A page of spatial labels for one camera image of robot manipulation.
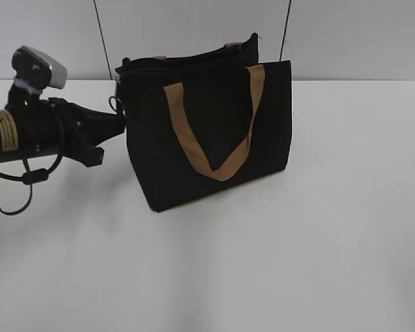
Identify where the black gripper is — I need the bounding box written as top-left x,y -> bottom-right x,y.
6,84 -> 125,167

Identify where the silver zipper pull with ring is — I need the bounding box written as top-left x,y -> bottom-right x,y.
108,76 -> 125,114

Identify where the black tote bag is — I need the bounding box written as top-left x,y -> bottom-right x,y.
116,34 -> 292,212

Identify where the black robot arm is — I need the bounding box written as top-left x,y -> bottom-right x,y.
0,85 -> 125,167

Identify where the black cable loop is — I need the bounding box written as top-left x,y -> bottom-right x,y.
0,151 -> 64,216

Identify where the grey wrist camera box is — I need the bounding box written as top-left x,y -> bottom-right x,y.
11,46 -> 68,94

